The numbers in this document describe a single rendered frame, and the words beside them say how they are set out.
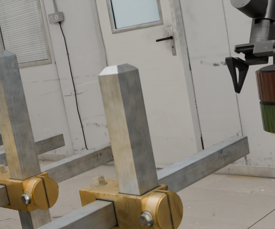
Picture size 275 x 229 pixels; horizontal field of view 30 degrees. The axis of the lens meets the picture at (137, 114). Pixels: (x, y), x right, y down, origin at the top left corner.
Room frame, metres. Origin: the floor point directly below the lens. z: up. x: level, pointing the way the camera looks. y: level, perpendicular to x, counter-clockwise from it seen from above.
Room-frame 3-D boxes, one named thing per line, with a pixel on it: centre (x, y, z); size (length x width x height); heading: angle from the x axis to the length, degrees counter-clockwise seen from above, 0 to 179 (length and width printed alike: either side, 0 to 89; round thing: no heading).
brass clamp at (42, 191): (0.81, 0.20, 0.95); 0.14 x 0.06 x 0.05; 45
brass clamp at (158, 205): (0.63, 0.03, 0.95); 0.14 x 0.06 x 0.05; 45
